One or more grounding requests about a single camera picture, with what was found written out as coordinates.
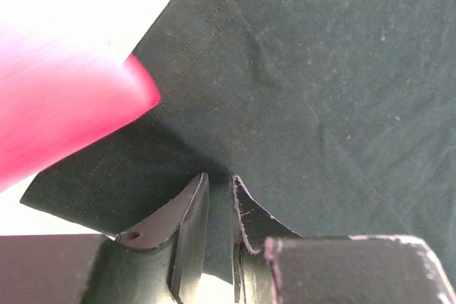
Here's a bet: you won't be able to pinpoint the black t shirt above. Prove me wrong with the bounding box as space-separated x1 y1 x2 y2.
22 0 455 280

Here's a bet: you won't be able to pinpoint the pink folded t shirt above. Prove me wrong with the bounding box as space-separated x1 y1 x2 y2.
1 23 160 189

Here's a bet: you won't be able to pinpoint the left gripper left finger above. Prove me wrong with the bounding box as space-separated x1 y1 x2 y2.
1 173 209 303

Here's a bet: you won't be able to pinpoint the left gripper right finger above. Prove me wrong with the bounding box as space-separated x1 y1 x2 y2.
230 176 455 303

